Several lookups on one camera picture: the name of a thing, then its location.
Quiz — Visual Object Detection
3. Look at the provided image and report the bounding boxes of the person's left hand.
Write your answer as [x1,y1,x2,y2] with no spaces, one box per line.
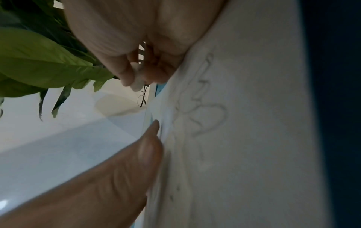
[0,119,165,228]

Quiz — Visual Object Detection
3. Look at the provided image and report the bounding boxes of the person's right hand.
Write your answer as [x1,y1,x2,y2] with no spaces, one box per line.
[62,0,228,90]

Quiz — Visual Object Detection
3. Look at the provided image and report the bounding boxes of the white eraser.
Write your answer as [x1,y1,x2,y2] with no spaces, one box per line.
[130,62,145,92]

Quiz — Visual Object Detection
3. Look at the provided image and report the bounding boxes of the white drawing paper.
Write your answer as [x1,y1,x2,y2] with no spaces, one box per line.
[142,0,335,228]

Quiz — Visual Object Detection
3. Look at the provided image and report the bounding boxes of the thin-framed eyeglasses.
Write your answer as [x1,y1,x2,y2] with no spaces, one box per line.
[137,84,149,108]

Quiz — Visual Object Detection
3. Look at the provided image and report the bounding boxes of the green leafy plant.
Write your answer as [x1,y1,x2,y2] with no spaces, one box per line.
[0,0,120,122]

